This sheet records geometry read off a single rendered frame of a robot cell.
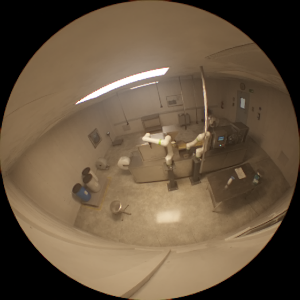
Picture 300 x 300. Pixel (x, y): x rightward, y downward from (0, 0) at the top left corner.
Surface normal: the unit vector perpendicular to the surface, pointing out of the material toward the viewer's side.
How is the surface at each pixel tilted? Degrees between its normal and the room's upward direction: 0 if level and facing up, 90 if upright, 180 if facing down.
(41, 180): 90
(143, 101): 90
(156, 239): 0
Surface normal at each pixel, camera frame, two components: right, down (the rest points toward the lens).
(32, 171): 0.97, -0.16
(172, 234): -0.24, -0.78
